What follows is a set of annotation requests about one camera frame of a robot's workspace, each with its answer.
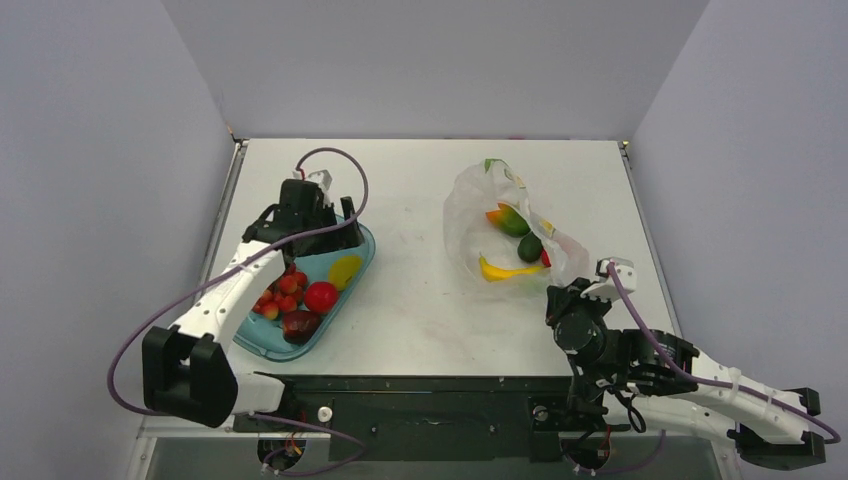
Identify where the yellow fake lemon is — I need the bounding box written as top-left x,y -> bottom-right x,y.
327,255 -> 363,292

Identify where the red fake apple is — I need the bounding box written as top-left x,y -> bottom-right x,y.
303,282 -> 340,315

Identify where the dark green fake avocado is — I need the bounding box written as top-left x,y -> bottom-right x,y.
517,232 -> 544,264

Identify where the dark red fake plum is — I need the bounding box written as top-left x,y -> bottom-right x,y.
281,310 -> 322,345

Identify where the green orange fake mango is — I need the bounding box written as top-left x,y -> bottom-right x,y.
485,202 -> 531,238

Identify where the clear plastic bag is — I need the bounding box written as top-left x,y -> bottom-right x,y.
442,158 -> 589,298

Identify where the yellow fake banana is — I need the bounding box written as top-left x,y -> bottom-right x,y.
479,256 -> 546,283

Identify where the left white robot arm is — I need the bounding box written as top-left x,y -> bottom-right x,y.
141,179 -> 366,430

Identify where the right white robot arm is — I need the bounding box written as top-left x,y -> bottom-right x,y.
545,278 -> 826,471

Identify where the red fake chili pepper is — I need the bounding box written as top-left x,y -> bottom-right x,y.
540,249 -> 551,268

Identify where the red fake berry cluster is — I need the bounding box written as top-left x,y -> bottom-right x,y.
251,266 -> 309,321

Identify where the teal plastic tray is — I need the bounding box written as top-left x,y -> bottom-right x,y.
234,226 -> 376,362

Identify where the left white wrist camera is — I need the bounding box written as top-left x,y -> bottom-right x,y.
305,169 -> 332,207

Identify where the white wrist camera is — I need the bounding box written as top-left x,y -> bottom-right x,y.
305,169 -> 332,207
581,257 -> 638,302

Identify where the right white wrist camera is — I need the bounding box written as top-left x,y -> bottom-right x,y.
581,257 -> 638,302

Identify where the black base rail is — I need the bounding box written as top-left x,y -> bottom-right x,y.
165,374 -> 664,464

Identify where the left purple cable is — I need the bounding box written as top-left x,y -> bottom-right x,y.
107,146 -> 370,478

